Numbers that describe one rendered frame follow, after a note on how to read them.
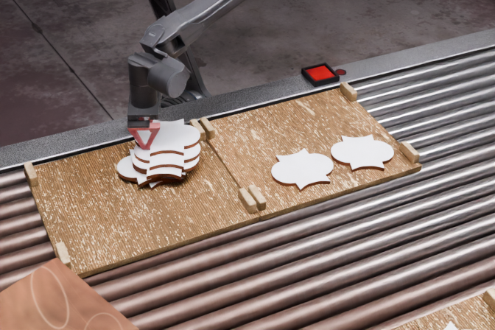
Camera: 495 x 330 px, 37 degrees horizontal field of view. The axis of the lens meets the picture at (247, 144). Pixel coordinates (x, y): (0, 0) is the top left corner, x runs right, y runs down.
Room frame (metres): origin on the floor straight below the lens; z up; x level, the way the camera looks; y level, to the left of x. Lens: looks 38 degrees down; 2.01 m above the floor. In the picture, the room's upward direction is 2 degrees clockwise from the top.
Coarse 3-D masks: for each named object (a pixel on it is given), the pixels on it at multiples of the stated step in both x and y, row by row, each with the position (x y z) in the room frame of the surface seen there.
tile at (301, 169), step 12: (276, 156) 1.31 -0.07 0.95; (288, 156) 1.31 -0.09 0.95; (300, 156) 1.32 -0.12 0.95; (312, 156) 1.32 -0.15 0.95; (324, 156) 1.32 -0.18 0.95; (276, 168) 1.27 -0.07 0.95; (288, 168) 1.27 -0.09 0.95; (300, 168) 1.27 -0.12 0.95; (312, 168) 1.27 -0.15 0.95; (324, 168) 1.28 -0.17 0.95; (276, 180) 1.23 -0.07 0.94; (288, 180) 1.23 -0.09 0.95; (300, 180) 1.23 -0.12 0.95; (312, 180) 1.23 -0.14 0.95; (324, 180) 1.23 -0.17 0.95; (300, 192) 1.20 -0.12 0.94
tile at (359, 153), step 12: (336, 144) 1.36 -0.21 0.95; (348, 144) 1.36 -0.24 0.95; (360, 144) 1.37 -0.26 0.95; (372, 144) 1.37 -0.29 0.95; (384, 144) 1.37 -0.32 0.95; (336, 156) 1.32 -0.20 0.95; (348, 156) 1.32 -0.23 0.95; (360, 156) 1.32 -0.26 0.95; (372, 156) 1.32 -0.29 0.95; (384, 156) 1.33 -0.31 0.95; (360, 168) 1.29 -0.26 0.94; (372, 168) 1.29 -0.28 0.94; (384, 168) 1.28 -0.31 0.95
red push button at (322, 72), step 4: (316, 68) 1.72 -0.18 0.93; (320, 68) 1.72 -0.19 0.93; (324, 68) 1.72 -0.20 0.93; (308, 72) 1.70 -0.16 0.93; (312, 72) 1.70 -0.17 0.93; (316, 72) 1.70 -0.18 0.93; (320, 72) 1.70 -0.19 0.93; (324, 72) 1.70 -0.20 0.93; (328, 72) 1.70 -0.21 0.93; (312, 76) 1.68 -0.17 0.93; (316, 76) 1.68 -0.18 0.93; (320, 76) 1.68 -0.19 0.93; (324, 76) 1.68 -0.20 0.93; (328, 76) 1.68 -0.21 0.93; (332, 76) 1.68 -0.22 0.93; (316, 80) 1.66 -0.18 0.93
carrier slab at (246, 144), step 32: (320, 96) 1.57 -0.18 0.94; (224, 128) 1.43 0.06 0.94; (256, 128) 1.43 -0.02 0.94; (288, 128) 1.43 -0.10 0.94; (320, 128) 1.44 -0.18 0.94; (352, 128) 1.44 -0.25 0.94; (384, 128) 1.45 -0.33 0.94; (224, 160) 1.31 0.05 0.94; (256, 160) 1.31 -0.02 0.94; (288, 192) 1.20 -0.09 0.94; (320, 192) 1.21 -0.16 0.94
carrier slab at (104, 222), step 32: (64, 160) 1.29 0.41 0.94; (96, 160) 1.29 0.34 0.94; (32, 192) 1.18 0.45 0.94; (64, 192) 1.18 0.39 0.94; (96, 192) 1.18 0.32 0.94; (128, 192) 1.19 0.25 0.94; (160, 192) 1.19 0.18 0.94; (192, 192) 1.19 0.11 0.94; (224, 192) 1.20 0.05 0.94; (64, 224) 1.08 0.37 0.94; (96, 224) 1.09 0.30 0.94; (128, 224) 1.09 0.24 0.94; (160, 224) 1.09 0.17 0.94; (192, 224) 1.10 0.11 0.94; (224, 224) 1.10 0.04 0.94; (96, 256) 1.00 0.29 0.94; (128, 256) 1.00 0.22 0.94
